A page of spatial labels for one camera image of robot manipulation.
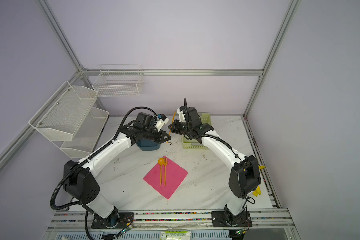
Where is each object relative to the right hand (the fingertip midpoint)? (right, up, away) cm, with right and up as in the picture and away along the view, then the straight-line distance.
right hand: (167, 126), depth 79 cm
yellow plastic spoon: (-5, -22, +14) cm, 27 cm away
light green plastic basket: (+17, -12, +19) cm, 28 cm away
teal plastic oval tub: (-16, -12, +18) cm, 27 cm away
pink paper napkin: (+4, -30, +10) cm, 32 cm away
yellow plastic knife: (+3, +3, 0) cm, 5 cm away
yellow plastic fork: (-3, -23, +14) cm, 27 cm away
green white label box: (+5, -50, -13) cm, 52 cm away
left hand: (+1, -7, 0) cm, 7 cm away
